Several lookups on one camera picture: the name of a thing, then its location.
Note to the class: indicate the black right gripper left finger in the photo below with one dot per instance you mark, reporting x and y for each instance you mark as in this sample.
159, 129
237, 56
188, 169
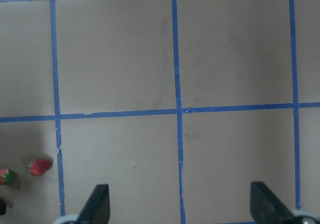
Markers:
97, 207

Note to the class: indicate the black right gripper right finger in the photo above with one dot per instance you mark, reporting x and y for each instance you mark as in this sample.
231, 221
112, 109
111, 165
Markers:
266, 207

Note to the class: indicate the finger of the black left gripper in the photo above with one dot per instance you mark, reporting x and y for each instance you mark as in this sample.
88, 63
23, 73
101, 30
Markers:
2, 206

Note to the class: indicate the red strawberry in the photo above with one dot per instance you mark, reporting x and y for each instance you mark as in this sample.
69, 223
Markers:
39, 166
7, 176

